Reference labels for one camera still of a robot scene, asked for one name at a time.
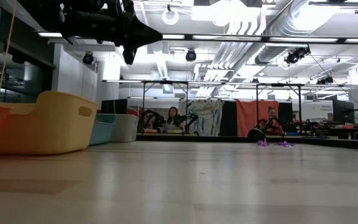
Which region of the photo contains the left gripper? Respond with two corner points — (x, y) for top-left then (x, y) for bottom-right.
(106, 0), (163, 65)

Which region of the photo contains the white plastic bin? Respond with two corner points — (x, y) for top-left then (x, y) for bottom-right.
(110, 113), (139, 143)

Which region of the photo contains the person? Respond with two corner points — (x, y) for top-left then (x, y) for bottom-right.
(255, 106), (287, 136)
(163, 106), (183, 133)

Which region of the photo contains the silver ventilation duct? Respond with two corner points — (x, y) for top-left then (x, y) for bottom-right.
(253, 0), (338, 65)

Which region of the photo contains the black box monitor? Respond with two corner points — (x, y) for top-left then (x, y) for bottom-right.
(100, 98), (128, 114)

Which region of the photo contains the teal plastic bin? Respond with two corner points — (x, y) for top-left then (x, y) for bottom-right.
(88, 113), (117, 146)

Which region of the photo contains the white ring lamp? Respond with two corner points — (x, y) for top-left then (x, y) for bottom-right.
(161, 6), (180, 26)

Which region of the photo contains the yellow hanging cord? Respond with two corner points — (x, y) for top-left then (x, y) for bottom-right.
(0, 6), (16, 103)

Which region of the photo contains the yellow plastic bin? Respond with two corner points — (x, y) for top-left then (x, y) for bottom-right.
(0, 90), (99, 156)

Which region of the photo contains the white sign board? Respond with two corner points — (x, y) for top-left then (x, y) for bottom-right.
(301, 101), (334, 123)

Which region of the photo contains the white patterned tarp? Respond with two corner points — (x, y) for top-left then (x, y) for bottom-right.
(178, 98), (226, 137)

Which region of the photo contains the dark cluttered work table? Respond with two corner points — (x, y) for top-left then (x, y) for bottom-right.
(290, 119), (358, 141)

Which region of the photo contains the black ceiling spotlight cluster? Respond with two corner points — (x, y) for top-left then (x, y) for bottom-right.
(283, 45), (311, 65)

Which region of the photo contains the black backdrop panel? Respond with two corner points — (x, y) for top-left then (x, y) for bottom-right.
(221, 100), (239, 137)
(278, 101), (294, 131)

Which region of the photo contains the long ceiling light strip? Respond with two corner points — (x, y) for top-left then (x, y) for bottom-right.
(37, 32), (358, 44)

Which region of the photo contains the orange cloth backdrop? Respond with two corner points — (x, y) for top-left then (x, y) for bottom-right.
(236, 99), (280, 137)

